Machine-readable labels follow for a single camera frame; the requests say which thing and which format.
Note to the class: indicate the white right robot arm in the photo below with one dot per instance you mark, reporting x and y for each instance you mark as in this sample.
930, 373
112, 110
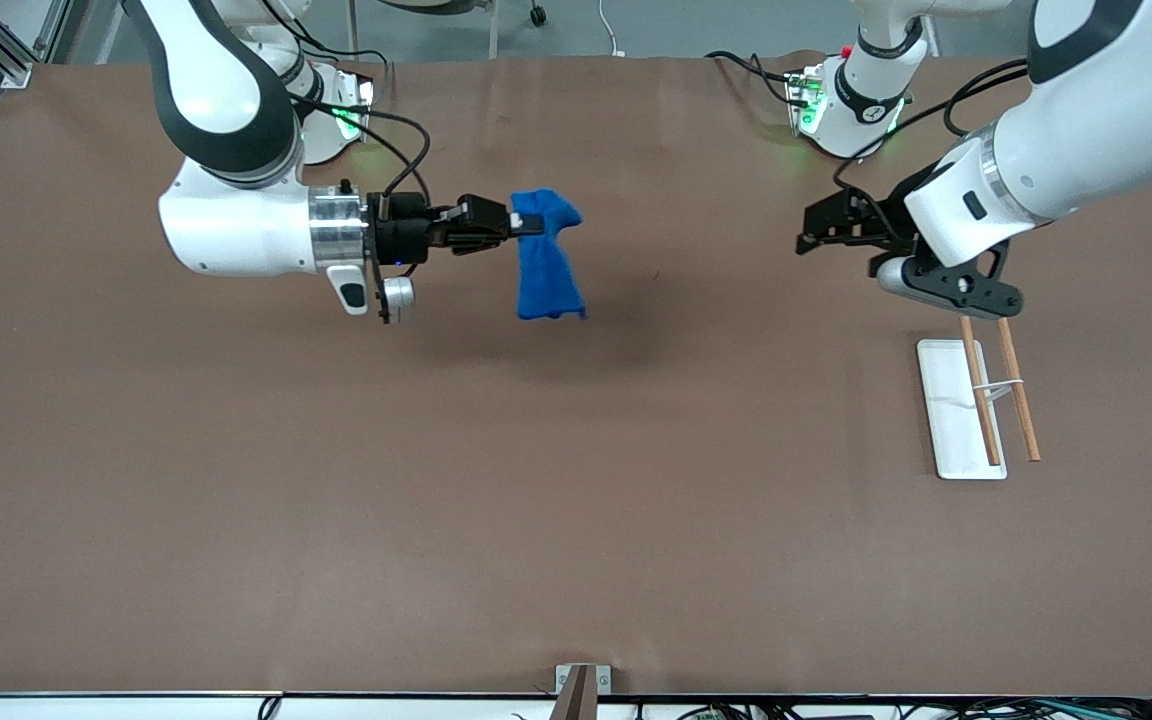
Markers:
226, 100

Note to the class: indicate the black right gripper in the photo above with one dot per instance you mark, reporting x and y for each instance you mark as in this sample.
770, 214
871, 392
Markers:
404, 238

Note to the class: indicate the chair base with caster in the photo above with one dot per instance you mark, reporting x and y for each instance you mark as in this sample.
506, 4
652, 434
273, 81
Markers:
492, 30

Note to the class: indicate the metal table edge bracket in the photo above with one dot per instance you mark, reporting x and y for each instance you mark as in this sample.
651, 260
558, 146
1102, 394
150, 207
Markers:
576, 690

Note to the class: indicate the white rack with wooden bars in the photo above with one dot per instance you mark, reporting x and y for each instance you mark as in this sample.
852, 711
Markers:
956, 420

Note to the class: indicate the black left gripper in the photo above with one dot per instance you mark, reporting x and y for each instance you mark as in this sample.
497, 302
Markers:
884, 222

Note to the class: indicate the blue microfibre towel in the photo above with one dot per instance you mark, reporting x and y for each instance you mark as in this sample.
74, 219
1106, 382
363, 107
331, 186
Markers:
548, 270

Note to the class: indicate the white table edge rail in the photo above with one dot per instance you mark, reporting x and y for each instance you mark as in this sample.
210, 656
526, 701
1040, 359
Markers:
86, 708

